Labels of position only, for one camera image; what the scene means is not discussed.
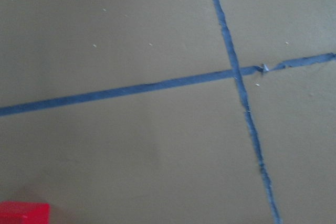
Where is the red cube block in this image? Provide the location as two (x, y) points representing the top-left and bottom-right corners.
(1, 201), (50, 224)

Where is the crossing blue tape line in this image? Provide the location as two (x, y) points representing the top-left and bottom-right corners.
(1, 52), (335, 116)

